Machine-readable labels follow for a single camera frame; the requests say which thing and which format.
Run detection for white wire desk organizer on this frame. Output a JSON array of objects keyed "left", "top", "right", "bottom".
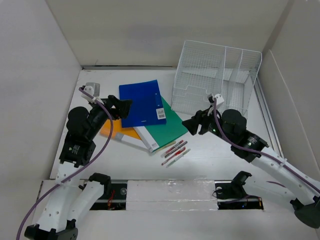
[{"left": 171, "top": 40, "right": 263, "bottom": 118}]

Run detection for white green pen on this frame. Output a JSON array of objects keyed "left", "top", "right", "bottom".
[{"left": 166, "top": 148, "right": 191, "bottom": 168}]

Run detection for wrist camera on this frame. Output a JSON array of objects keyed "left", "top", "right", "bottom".
[
  {"left": 81, "top": 82, "right": 100, "bottom": 98},
  {"left": 207, "top": 93, "right": 225, "bottom": 109}
]

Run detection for blue folder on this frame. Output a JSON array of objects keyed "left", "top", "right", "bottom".
[{"left": 119, "top": 79, "right": 167, "bottom": 128}]

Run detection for metal mounting rail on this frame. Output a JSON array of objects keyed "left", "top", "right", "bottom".
[{"left": 92, "top": 180, "right": 264, "bottom": 212}]

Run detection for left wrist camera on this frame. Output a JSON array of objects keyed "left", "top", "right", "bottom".
[{"left": 81, "top": 82, "right": 100, "bottom": 98}]

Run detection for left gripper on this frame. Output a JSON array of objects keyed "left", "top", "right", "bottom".
[{"left": 86, "top": 94, "right": 132, "bottom": 140}]

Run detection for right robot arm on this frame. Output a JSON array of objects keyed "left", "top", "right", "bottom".
[{"left": 182, "top": 109, "right": 320, "bottom": 229}]

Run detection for green folder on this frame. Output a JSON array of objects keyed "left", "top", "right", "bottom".
[{"left": 134, "top": 97, "right": 188, "bottom": 153}]

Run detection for black red pen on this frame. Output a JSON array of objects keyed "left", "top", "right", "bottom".
[{"left": 161, "top": 140, "right": 184, "bottom": 158}]

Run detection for orange folder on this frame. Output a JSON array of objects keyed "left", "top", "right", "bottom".
[{"left": 99, "top": 118, "right": 152, "bottom": 154}]

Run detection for red capped pen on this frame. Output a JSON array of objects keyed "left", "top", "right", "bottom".
[{"left": 161, "top": 146, "right": 186, "bottom": 166}]

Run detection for red gel pen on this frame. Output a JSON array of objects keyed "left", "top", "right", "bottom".
[{"left": 164, "top": 141, "right": 188, "bottom": 158}]

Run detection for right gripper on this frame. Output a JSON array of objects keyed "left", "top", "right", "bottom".
[{"left": 181, "top": 105, "right": 235, "bottom": 145}]

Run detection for yellow clear pen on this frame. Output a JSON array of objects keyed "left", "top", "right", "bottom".
[{"left": 154, "top": 140, "right": 176, "bottom": 153}]

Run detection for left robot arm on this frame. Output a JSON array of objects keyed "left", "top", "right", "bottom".
[{"left": 24, "top": 95, "right": 132, "bottom": 240}]

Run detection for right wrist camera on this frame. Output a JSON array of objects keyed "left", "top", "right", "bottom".
[{"left": 207, "top": 93, "right": 225, "bottom": 109}]

